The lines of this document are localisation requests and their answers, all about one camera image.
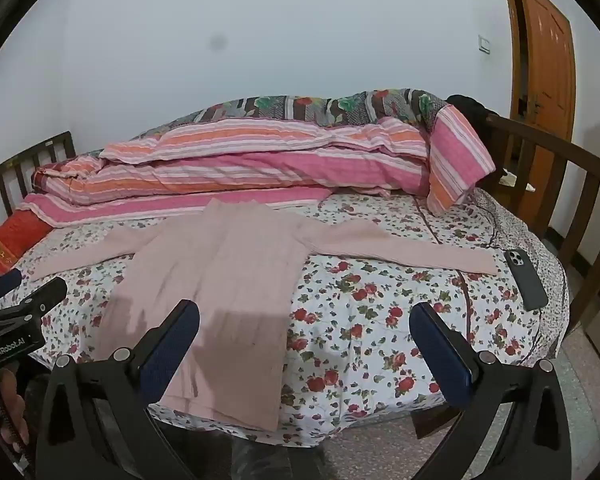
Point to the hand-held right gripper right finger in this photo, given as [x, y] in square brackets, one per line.
[440, 350]

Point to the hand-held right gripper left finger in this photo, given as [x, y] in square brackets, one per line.
[172, 345]

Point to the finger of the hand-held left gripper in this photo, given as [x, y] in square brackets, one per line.
[42, 296]
[0, 282]

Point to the pink knit sweater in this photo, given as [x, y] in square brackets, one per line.
[220, 270]

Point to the person's left hand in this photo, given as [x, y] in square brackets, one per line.
[7, 402]

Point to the red pillow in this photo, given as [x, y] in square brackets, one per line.
[15, 240]

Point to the floral bed sheet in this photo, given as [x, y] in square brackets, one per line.
[370, 310]

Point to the black smartphone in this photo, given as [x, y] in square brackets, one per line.
[525, 280]

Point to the dark wooden headboard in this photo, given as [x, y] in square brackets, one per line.
[55, 142]

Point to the pink striped quilt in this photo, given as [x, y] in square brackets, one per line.
[280, 160]

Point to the dark cloth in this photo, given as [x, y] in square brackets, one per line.
[472, 105]

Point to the floral patchwork quilt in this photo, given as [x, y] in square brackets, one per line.
[330, 105]

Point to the orange wooden door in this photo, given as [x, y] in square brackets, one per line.
[545, 60]

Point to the white light switch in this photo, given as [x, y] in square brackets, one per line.
[484, 44]

